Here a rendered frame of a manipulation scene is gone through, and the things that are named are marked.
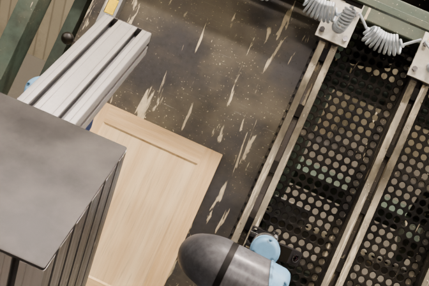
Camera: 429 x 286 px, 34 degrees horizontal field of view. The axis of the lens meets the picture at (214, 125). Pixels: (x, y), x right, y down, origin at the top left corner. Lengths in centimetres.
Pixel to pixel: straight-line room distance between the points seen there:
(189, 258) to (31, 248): 70
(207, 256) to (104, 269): 83
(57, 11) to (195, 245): 326
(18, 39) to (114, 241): 69
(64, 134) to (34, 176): 10
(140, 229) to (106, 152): 126
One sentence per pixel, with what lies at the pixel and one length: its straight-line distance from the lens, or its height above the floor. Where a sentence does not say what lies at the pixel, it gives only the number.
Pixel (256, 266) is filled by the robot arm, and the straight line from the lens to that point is 145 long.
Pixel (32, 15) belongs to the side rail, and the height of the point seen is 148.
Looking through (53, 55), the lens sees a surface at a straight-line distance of 236.
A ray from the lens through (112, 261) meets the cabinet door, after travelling 223.
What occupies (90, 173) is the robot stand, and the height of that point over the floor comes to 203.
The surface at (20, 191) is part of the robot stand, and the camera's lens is 87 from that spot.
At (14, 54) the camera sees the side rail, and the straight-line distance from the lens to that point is 231.
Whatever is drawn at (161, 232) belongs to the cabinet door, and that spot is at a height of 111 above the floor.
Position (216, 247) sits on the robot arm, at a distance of 145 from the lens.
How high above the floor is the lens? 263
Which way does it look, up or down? 34 degrees down
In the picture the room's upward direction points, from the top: 21 degrees clockwise
